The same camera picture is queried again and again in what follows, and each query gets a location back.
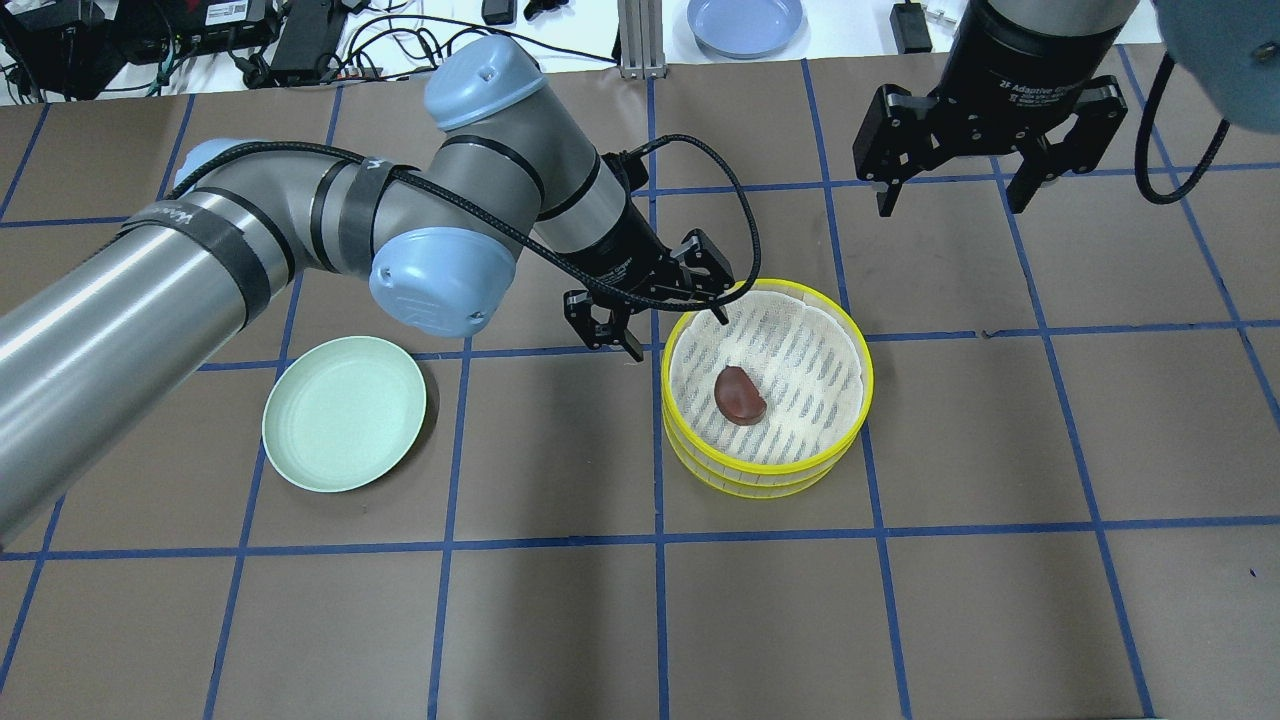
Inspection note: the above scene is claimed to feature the black power adapter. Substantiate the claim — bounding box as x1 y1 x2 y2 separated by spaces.
890 1 933 55

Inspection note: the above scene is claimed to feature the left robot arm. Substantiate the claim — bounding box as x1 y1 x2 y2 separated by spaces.
1 35 760 544

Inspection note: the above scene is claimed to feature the blue plate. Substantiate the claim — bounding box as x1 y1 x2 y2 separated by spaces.
685 1 806 60

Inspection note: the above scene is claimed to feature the right camera cable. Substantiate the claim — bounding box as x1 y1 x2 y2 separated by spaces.
1132 50 1229 206

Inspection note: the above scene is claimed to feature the aluminium frame post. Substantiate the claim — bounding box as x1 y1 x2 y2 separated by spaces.
617 0 668 79

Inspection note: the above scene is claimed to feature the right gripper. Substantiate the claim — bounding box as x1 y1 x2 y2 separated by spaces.
852 1 1128 218

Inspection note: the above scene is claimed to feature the light green round plate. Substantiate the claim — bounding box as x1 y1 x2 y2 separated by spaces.
261 336 428 495

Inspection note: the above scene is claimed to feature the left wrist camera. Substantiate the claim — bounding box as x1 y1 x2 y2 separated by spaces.
602 149 650 193

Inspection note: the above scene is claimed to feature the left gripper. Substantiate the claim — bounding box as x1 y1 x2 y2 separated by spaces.
563 205 735 363

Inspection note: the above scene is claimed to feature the brown bun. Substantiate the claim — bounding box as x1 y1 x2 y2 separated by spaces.
713 365 768 427

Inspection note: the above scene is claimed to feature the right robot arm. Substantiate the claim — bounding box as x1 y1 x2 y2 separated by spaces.
852 1 1279 217

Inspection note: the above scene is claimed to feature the yellow bamboo steamer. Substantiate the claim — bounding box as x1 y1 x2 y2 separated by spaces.
660 279 876 465
662 411 865 500

